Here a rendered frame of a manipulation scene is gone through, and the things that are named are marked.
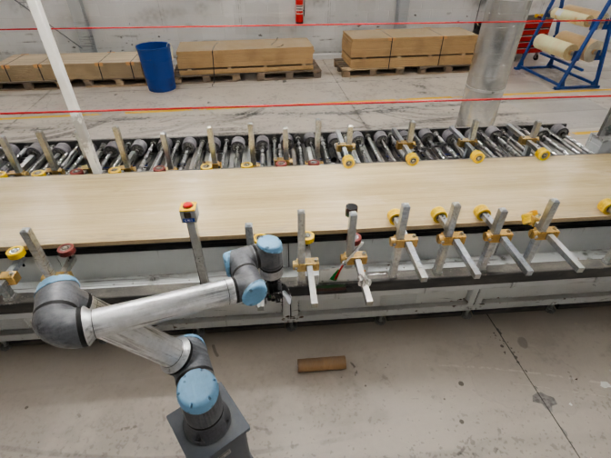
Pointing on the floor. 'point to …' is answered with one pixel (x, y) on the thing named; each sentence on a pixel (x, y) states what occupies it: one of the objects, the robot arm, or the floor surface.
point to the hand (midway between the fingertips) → (274, 303)
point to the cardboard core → (322, 363)
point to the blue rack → (573, 54)
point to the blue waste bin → (157, 65)
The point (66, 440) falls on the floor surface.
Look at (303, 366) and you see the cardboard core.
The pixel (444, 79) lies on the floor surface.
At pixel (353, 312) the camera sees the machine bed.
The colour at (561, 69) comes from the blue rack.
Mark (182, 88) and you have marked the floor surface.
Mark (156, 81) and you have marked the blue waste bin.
